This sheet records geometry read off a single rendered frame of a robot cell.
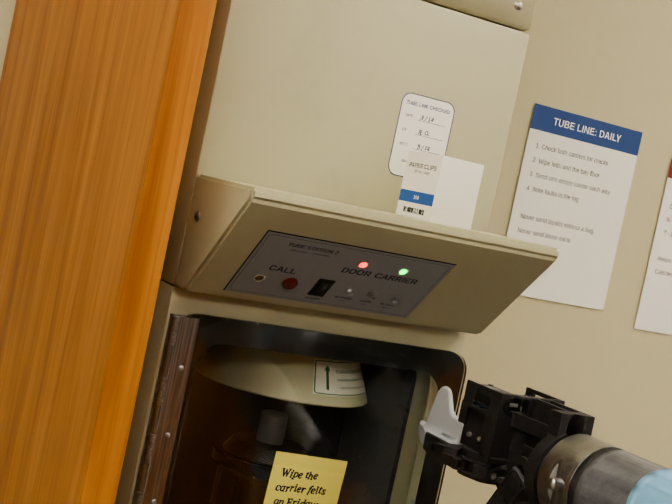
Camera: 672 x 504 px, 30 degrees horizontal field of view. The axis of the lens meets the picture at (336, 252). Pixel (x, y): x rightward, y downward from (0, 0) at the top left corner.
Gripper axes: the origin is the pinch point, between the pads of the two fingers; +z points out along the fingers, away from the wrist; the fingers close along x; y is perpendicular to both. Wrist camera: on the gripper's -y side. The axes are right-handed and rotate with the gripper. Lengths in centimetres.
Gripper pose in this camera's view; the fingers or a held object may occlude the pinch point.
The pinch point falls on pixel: (429, 434)
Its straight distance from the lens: 122.0
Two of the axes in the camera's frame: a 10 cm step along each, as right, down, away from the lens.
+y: 2.0, -9.8, -0.5
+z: -4.8, -1.5, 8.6
